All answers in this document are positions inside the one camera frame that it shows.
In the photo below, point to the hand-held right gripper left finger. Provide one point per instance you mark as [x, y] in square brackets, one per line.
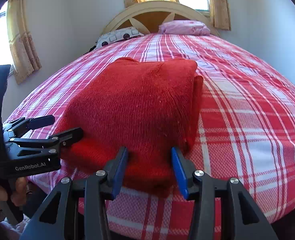
[118, 172]

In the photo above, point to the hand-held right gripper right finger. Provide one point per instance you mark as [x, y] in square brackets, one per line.
[178, 172]

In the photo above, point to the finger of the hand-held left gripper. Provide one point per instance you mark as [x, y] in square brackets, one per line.
[62, 138]
[37, 121]

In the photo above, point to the red knit sweater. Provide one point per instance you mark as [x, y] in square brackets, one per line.
[137, 105]

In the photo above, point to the person's left hand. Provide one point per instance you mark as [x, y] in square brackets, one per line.
[20, 192]

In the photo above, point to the red white plaid bedsheet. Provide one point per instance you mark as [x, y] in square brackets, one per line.
[237, 117]

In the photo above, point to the dark cloth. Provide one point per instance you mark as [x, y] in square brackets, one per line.
[90, 50]

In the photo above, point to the grey white patterned pillow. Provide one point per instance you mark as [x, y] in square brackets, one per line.
[117, 36]

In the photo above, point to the pink pillow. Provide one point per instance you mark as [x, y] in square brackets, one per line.
[185, 27]

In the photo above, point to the cream wooden headboard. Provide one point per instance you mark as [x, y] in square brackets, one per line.
[150, 17]

